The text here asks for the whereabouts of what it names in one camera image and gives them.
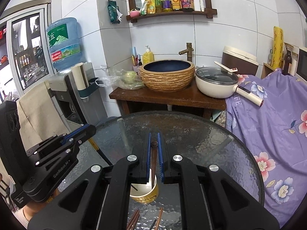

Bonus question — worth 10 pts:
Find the yellow wrap roll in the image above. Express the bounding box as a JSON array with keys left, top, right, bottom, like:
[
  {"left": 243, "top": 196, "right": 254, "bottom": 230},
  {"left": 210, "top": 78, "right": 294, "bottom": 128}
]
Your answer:
[{"left": 271, "top": 26, "right": 284, "bottom": 69}]

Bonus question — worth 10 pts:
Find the bronze faucet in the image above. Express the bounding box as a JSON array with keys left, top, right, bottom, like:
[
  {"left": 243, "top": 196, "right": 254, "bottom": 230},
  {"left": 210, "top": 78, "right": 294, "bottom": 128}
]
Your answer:
[{"left": 178, "top": 43, "right": 194, "bottom": 62}]

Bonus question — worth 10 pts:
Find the cream electric pan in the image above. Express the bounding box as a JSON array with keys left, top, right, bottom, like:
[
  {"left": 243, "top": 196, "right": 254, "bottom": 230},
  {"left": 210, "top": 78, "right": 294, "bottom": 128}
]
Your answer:
[{"left": 195, "top": 61, "right": 264, "bottom": 107}]

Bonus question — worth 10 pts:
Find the beige cloth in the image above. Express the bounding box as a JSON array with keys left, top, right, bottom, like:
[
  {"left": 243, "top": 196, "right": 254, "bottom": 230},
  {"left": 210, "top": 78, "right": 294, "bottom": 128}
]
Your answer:
[{"left": 17, "top": 83, "right": 69, "bottom": 150}]

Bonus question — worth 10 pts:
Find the wooden wall shelf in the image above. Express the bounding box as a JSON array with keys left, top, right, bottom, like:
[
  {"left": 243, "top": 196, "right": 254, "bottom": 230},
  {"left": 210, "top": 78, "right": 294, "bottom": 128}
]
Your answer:
[{"left": 122, "top": 0, "right": 218, "bottom": 24}]

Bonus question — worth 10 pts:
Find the brown wooden chopstick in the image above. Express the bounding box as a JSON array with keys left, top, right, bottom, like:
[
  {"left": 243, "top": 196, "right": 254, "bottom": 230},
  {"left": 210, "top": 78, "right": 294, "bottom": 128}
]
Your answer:
[
  {"left": 154, "top": 208, "right": 163, "bottom": 230},
  {"left": 150, "top": 141, "right": 158, "bottom": 188},
  {"left": 126, "top": 209, "right": 140, "bottom": 230}
]

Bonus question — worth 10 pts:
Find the yellow duck mug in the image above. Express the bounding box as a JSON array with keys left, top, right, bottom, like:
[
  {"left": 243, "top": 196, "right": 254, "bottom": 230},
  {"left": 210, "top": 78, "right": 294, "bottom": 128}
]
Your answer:
[{"left": 130, "top": 176, "right": 159, "bottom": 204}]

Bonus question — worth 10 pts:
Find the green hanging packet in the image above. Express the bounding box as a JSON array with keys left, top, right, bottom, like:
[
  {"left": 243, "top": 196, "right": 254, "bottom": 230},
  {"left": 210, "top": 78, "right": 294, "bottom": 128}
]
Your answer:
[{"left": 107, "top": 0, "right": 123, "bottom": 24}]

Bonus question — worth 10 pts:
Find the black chopstick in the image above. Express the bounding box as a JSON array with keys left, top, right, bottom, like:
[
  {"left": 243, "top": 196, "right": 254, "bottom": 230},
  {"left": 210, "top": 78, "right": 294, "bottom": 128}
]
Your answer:
[{"left": 149, "top": 219, "right": 157, "bottom": 230}]

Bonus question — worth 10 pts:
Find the blue water jug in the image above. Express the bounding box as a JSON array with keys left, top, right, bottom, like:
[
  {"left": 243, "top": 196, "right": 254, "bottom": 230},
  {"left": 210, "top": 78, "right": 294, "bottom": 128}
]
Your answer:
[{"left": 46, "top": 17, "right": 82, "bottom": 71}]

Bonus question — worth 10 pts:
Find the left hand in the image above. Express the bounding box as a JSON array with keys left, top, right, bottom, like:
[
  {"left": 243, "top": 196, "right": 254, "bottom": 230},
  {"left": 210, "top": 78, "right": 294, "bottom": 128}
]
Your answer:
[{"left": 23, "top": 189, "right": 60, "bottom": 221}]

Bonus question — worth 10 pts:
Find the woven basin sink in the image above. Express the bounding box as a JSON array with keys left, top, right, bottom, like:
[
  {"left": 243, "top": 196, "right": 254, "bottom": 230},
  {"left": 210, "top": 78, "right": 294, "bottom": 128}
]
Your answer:
[{"left": 139, "top": 60, "right": 195, "bottom": 92}]

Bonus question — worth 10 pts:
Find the purple floral cloth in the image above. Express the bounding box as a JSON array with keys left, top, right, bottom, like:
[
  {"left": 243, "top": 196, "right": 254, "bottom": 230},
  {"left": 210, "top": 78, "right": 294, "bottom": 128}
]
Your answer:
[{"left": 226, "top": 69, "right": 306, "bottom": 227}]

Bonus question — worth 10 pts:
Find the yellow soap dispenser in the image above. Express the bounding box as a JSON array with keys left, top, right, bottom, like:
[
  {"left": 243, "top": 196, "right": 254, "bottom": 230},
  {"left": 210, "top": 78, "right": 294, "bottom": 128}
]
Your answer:
[{"left": 143, "top": 45, "right": 154, "bottom": 65}]

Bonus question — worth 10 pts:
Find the plastic bag with vegetable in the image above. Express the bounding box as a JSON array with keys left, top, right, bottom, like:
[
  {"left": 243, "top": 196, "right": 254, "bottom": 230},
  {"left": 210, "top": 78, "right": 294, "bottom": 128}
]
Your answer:
[{"left": 95, "top": 67, "right": 145, "bottom": 90}]

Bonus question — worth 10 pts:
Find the water dispenser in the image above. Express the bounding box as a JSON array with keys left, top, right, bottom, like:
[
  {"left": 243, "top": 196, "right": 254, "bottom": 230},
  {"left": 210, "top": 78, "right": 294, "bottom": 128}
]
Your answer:
[{"left": 48, "top": 62, "right": 107, "bottom": 131}]

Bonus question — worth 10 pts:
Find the brown rice cooker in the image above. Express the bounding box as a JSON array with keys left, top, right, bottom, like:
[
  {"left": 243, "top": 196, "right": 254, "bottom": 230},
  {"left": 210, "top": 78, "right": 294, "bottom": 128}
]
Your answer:
[{"left": 222, "top": 46, "right": 259, "bottom": 76}]

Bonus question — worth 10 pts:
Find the wooden sink table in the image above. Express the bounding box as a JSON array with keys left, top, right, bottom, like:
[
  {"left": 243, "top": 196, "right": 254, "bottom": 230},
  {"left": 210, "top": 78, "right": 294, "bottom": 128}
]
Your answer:
[{"left": 109, "top": 80, "right": 226, "bottom": 119}]

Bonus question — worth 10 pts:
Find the white microwave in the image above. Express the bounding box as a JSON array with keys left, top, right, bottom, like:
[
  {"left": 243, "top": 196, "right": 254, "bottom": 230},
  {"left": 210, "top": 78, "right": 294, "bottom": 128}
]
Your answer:
[{"left": 295, "top": 47, "right": 307, "bottom": 84}]

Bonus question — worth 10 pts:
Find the dark glass bottle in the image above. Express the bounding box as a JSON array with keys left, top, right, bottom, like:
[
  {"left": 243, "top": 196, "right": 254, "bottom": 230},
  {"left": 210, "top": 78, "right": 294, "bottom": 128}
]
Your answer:
[{"left": 282, "top": 46, "right": 292, "bottom": 75}]

